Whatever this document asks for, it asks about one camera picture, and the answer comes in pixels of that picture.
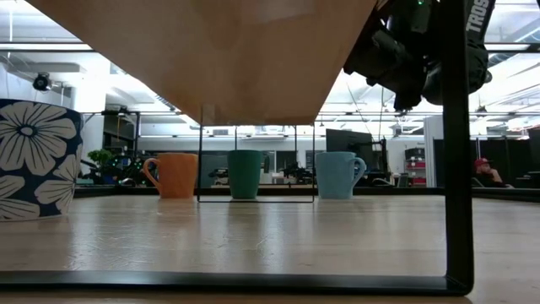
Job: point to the red storage shelf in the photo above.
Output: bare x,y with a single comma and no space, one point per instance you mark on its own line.
415,166

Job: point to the green cup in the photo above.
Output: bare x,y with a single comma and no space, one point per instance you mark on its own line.
244,175

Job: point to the small background robot arm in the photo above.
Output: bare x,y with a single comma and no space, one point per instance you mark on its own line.
297,172

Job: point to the black monitor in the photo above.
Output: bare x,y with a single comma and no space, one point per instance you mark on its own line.
348,141

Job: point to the orange mug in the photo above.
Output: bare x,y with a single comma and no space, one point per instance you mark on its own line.
177,175

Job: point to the light blue mug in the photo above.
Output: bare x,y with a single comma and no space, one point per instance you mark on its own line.
335,175

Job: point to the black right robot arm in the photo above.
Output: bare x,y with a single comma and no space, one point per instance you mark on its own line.
478,59

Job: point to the black partition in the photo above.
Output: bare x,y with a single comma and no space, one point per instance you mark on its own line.
519,160

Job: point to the black rack frame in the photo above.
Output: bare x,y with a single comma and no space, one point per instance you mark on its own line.
136,131

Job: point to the security camera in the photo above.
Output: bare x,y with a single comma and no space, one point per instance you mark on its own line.
42,82

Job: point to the blue white floral mug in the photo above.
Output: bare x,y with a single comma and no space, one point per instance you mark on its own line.
38,160

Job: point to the green plant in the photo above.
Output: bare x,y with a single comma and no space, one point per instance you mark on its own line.
100,157

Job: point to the black aluminium table frame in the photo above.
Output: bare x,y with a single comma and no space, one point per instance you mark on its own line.
506,193

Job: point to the black background robot station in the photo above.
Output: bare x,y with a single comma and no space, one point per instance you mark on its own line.
120,173

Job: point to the person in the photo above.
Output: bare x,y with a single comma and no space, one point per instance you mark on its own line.
487,173

